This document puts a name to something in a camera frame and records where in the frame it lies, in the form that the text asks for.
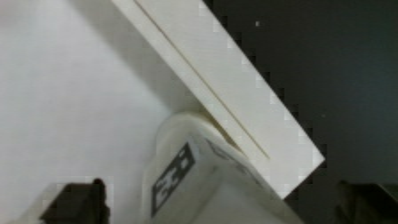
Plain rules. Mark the white L-shaped obstacle wall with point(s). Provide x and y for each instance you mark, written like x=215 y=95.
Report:
x=260 y=123

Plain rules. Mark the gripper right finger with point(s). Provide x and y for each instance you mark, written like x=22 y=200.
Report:
x=368 y=203

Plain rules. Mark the white leg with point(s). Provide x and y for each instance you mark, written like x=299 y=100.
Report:
x=203 y=188

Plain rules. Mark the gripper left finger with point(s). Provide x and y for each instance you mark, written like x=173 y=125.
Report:
x=79 y=205

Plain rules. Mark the white square table top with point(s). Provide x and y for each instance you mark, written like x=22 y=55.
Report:
x=89 y=92

